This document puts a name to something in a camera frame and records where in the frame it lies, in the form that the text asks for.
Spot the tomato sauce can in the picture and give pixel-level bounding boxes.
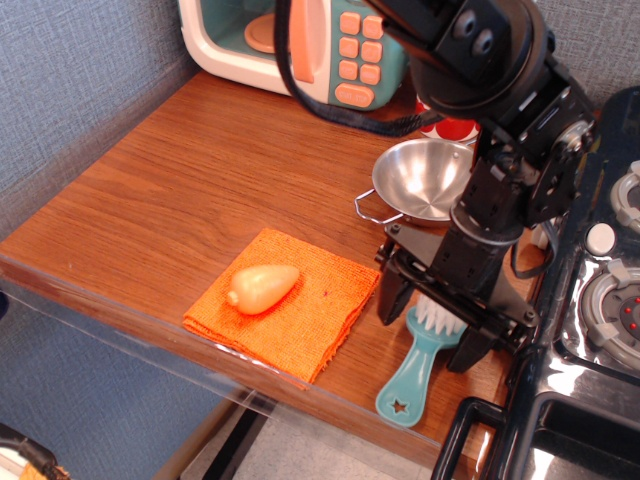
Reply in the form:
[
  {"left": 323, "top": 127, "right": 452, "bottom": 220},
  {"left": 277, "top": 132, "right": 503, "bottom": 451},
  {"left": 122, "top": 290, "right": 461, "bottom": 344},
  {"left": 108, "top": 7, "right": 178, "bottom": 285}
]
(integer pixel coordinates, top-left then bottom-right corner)
[{"left": 420, "top": 118, "right": 480, "bottom": 143}]

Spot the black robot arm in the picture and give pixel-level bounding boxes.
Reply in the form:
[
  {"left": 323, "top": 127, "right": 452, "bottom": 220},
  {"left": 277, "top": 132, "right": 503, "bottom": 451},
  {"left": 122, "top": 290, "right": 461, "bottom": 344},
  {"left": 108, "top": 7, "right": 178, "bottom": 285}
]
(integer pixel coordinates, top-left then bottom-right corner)
[{"left": 373, "top": 1, "right": 596, "bottom": 373}]

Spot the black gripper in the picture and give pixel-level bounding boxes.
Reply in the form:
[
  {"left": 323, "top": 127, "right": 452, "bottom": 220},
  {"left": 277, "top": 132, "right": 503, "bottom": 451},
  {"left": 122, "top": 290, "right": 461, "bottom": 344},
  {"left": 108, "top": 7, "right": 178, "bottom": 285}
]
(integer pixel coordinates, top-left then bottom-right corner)
[{"left": 376, "top": 205, "right": 539, "bottom": 373}]

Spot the yellow toy carrot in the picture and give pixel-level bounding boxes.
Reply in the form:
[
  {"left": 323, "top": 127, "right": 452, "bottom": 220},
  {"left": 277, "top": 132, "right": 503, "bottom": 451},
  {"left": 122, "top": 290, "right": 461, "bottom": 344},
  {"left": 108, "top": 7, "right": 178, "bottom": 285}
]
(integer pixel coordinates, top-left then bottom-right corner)
[{"left": 226, "top": 264, "right": 300, "bottom": 315}]

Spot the teal blue brush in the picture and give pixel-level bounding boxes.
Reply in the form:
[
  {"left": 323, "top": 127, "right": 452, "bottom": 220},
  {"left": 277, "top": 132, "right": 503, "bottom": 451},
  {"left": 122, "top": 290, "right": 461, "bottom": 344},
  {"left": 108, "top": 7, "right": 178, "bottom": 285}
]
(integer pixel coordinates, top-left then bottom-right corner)
[{"left": 375, "top": 295, "right": 466, "bottom": 428}]

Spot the black cable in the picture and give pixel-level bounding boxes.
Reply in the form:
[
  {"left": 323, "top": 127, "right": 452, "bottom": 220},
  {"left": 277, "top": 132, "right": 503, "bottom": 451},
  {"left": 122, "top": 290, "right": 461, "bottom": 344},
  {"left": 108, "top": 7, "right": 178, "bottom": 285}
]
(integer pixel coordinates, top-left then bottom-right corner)
[{"left": 273, "top": 0, "right": 444, "bottom": 139}]

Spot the clear acrylic guard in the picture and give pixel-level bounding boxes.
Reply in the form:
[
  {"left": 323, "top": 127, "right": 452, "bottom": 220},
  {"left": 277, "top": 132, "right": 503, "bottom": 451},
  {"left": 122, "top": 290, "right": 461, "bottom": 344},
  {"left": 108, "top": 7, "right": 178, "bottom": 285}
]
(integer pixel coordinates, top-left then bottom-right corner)
[{"left": 1, "top": 281, "right": 431, "bottom": 479}]

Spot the toy microwave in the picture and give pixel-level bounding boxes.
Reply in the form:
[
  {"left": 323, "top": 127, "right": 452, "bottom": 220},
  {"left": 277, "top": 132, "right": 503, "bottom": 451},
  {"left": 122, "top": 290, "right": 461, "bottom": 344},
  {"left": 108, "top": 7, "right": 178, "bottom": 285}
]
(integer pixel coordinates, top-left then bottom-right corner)
[{"left": 178, "top": 0, "right": 408, "bottom": 111}]

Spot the black toy stove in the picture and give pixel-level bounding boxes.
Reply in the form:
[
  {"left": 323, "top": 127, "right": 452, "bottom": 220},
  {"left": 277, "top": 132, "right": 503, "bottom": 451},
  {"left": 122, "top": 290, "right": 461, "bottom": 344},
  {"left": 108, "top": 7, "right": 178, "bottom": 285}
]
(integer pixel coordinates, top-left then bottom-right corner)
[{"left": 433, "top": 87, "right": 639, "bottom": 479}]

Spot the orange folded cloth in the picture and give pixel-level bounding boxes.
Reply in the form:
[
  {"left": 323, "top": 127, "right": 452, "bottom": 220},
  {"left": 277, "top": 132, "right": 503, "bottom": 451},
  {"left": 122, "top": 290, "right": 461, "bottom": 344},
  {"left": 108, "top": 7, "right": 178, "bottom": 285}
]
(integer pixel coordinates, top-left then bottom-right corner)
[{"left": 183, "top": 229, "right": 380, "bottom": 384}]

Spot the steel bowl with handles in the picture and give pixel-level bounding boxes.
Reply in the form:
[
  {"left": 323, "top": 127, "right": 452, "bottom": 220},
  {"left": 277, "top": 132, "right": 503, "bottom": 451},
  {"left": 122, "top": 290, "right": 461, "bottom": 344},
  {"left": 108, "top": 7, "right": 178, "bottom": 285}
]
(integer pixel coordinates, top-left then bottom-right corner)
[{"left": 354, "top": 138, "right": 474, "bottom": 227}]

